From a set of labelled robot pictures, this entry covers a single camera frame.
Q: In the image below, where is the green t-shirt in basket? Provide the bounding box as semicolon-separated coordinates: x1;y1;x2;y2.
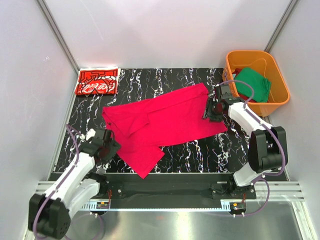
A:
234;67;272;103

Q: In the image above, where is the crimson red polo shirt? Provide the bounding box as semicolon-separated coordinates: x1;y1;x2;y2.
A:
102;83;227;179

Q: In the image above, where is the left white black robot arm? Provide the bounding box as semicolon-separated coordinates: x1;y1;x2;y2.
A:
27;125;121;240

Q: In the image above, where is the aluminium corner post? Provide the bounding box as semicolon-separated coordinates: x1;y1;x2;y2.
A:
34;0;80;73
264;0;300;53

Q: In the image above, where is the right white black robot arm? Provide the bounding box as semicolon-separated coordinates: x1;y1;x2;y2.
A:
203;83;288;197

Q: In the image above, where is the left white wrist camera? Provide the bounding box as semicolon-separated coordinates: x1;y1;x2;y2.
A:
79;128;96;141

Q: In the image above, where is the left aluminium corner post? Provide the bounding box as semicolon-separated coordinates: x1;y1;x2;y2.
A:
34;0;80;73

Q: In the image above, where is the right aluminium corner post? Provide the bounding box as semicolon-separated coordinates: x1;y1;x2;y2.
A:
264;0;300;53

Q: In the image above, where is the orange plastic basket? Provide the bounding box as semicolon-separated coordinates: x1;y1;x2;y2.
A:
222;50;290;117

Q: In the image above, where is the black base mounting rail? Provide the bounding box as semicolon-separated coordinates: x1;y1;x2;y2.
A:
93;173;257;210

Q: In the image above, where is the folded red patterned t-shirt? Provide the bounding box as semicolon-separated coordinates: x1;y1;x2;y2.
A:
74;67;121;96

